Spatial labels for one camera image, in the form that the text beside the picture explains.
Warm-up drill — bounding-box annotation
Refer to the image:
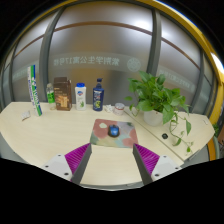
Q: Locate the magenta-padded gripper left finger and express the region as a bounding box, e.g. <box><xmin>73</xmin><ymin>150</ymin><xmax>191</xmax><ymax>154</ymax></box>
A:
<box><xmin>41</xmin><ymin>142</ymin><xmax>93</xmax><ymax>185</ymax></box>

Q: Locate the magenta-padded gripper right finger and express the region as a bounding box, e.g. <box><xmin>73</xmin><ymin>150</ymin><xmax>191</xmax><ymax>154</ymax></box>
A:
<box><xmin>132</xmin><ymin>143</ymin><xmax>183</xmax><ymax>186</ymax></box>

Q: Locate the blue computer mouse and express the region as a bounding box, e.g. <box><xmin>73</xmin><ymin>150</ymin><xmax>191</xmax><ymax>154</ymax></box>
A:
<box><xmin>107</xmin><ymin>124</ymin><xmax>121</xmax><ymax>138</ymax></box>

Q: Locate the floral pastel mouse pad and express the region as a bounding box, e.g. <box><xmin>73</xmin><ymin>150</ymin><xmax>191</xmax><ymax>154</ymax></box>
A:
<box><xmin>89</xmin><ymin>118</ymin><xmax>139</xmax><ymax>149</ymax></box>

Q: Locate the small white pink jar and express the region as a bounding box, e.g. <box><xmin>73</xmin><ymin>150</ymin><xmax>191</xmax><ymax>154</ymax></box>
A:
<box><xmin>113</xmin><ymin>102</ymin><xmax>126</xmax><ymax>116</ymax></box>

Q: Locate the white body wash bottle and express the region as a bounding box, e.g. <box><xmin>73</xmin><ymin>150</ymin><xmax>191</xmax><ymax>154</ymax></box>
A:
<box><xmin>74</xmin><ymin>82</ymin><xmax>87</xmax><ymax>111</ymax></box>

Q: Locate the potted green pothos plant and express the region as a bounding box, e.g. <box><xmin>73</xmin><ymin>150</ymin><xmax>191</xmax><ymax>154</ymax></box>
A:
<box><xmin>124</xmin><ymin>70</ymin><xmax>194</xmax><ymax>154</ymax></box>

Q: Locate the small white packet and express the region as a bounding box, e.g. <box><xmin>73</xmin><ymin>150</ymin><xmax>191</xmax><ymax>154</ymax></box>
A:
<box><xmin>20</xmin><ymin>110</ymin><xmax>32</xmax><ymax>121</ymax></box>

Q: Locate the brown snack box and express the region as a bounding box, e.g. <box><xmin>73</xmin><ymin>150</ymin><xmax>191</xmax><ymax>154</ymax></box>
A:
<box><xmin>53</xmin><ymin>76</ymin><xmax>73</xmax><ymax>112</ymax></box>

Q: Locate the clear green-label drink bottle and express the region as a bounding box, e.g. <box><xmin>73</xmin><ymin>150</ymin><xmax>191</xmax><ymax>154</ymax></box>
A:
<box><xmin>45</xmin><ymin>82</ymin><xmax>57</xmax><ymax>111</ymax></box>

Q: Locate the dark blue pump shampoo bottle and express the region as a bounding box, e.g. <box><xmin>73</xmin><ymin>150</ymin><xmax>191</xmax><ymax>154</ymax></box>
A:
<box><xmin>92</xmin><ymin>78</ymin><xmax>105</xmax><ymax>112</ymax></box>

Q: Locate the green white shuttlecock tube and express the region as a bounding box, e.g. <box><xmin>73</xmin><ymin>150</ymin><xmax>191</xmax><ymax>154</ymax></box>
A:
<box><xmin>26</xmin><ymin>64</ymin><xmax>43</xmax><ymax>117</ymax></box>

